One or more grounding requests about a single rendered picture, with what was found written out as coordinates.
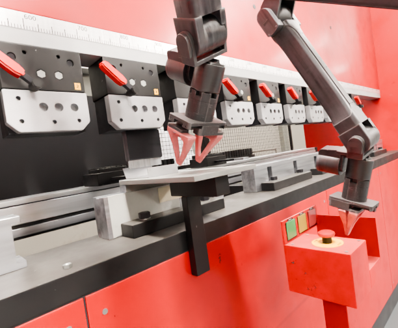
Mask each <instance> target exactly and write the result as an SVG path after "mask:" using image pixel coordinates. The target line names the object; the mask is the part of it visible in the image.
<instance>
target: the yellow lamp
mask: <svg viewBox="0 0 398 328"><path fill-rule="evenodd" d="M298 227H299V232H300V233H301V232H303V231H305V230H306V229H308V227H307V222H306V213H304V214H302V215H300V216H298Z"/></svg>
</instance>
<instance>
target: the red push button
mask: <svg viewBox="0 0 398 328"><path fill-rule="evenodd" d="M317 235H318V236H319V237H321V238H322V241H323V243H325V244H330V243H332V237H334V236H335V232H334V231H332V230H320V231H318V233H317Z"/></svg>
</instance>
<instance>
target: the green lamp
mask: <svg viewBox="0 0 398 328"><path fill-rule="evenodd" d="M286 227H287V236H288V240H289V239H291V238H293V237H295V236H296V235H297V230H296V224H295V219H292V220H290V221H289V222H287V223H286Z"/></svg>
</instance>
